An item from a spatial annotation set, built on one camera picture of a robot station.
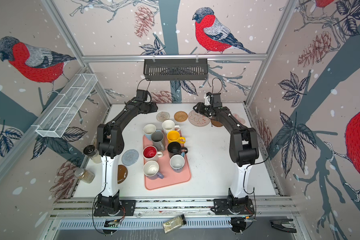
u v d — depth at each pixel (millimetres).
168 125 980
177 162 860
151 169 849
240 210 684
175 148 898
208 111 775
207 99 876
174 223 657
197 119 1104
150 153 902
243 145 531
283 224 679
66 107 776
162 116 1138
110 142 570
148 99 872
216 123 1091
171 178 836
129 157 919
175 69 1063
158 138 914
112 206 647
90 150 831
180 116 1115
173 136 969
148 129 954
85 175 772
